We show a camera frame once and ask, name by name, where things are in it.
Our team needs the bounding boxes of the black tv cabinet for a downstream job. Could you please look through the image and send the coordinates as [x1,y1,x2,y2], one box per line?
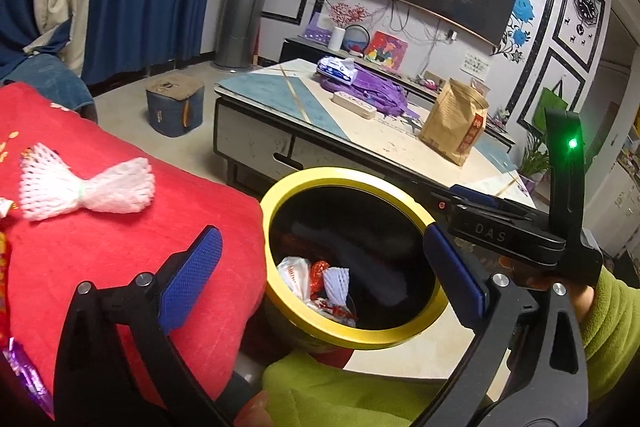
[278,36,516,153]

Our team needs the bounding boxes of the blue denim sofa cover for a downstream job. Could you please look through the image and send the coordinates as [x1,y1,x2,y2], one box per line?
[1,54,98,121]

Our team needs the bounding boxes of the green sleeve right forearm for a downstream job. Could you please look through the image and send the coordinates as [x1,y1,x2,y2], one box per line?
[580,268,640,402]

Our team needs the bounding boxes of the tissue pack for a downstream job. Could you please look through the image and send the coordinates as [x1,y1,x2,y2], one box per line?
[317,56,357,86]

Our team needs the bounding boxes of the left hand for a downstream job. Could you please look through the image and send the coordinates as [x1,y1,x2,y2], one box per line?
[233,390,273,427]

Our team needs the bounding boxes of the purple candy wrapper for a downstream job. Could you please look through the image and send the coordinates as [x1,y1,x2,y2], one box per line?
[2,337,53,416]

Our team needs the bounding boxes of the white foam net roll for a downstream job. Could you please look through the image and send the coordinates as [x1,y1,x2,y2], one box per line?
[322,267,349,307]

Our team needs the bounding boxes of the green tote bag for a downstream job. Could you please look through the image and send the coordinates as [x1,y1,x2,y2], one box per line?
[532,79,567,133]

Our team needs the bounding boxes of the coffee table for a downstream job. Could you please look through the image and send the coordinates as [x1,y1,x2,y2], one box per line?
[214,58,534,206]

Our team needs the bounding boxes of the right hand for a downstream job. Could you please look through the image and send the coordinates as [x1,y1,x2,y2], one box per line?
[499,257,594,323]

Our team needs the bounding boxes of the rainbow candy tube red cap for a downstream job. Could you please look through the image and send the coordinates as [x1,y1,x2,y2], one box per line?
[0,233,11,350]

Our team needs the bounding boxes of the purple cloth bag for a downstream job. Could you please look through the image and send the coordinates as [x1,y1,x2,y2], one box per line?
[319,68,419,118]

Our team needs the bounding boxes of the red floral blanket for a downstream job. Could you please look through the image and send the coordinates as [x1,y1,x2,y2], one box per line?
[1,82,266,398]

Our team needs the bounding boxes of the white paper notice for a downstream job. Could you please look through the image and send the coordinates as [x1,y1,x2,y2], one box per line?
[460,51,490,81]

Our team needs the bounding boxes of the white foam net sleeve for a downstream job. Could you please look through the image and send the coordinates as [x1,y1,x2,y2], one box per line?
[18,143,155,221]

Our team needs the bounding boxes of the brown paper bag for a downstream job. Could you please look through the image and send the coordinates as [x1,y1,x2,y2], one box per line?
[418,79,489,167]

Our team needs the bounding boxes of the wall clock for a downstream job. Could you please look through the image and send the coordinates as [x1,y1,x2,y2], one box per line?
[573,0,600,27]

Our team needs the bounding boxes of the blue storage stool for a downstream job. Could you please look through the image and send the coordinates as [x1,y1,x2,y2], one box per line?
[144,72,205,138]

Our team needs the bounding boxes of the white vase red flowers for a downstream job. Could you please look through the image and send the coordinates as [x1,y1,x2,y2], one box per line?
[328,1,370,51]

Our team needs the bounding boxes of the purple box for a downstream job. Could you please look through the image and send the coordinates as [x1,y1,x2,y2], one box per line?
[302,12,334,46]

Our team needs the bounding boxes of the red plastic bag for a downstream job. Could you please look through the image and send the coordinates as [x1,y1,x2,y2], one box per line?
[309,260,330,298]

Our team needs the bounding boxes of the yellow white snack bag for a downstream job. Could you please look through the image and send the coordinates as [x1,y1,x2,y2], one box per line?
[0,197,14,219]

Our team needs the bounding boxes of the yellow rimmed trash bin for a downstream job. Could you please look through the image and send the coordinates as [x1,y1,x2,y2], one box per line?
[260,167,447,353]

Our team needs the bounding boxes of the colourful painting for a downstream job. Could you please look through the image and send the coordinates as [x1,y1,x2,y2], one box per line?
[364,30,408,72]

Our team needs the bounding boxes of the potted plant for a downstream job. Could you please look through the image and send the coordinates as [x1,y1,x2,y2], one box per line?
[518,132,549,193]

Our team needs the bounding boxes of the green sleeve left forearm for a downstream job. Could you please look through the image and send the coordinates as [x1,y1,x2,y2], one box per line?
[262,351,446,427]

